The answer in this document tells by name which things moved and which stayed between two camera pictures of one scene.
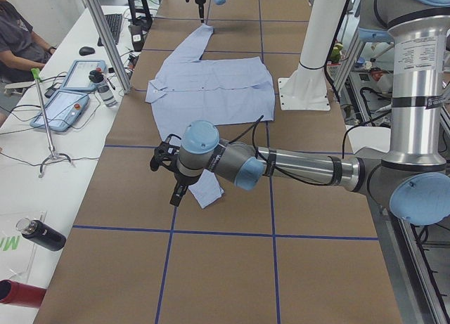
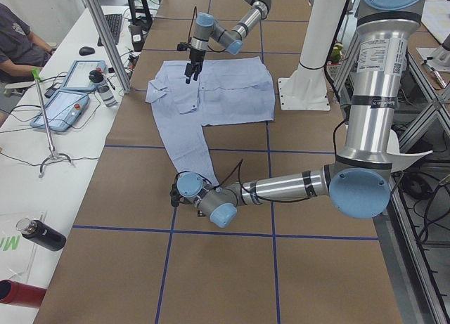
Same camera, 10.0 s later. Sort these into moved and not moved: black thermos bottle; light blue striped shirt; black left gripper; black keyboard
Moved: black left gripper
Not moved: black thermos bottle; light blue striped shirt; black keyboard
